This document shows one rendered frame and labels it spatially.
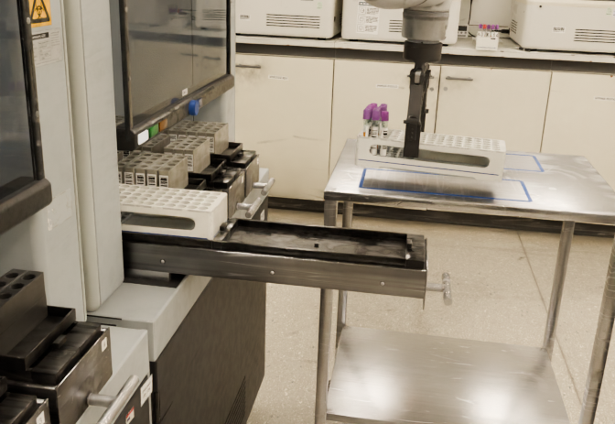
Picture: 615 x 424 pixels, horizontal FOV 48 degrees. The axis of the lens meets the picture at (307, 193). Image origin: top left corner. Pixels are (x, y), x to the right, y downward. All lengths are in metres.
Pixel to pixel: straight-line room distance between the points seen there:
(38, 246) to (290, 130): 2.66
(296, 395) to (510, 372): 0.67
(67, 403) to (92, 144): 0.37
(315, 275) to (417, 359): 0.81
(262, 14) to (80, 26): 2.50
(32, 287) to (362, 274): 0.49
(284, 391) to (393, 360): 0.47
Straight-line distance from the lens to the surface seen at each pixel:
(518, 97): 3.43
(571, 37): 3.44
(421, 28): 1.36
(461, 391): 1.77
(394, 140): 1.39
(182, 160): 1.35
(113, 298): 1.14
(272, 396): 2.17
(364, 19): 3.37
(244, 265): 1.12
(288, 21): 3.41
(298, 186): 3.56
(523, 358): 1.95
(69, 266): 0.99
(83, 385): 0.87
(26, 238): 0.92
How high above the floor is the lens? 1.25
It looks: 19 degrees down
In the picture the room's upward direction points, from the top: 2 degrees clockwise
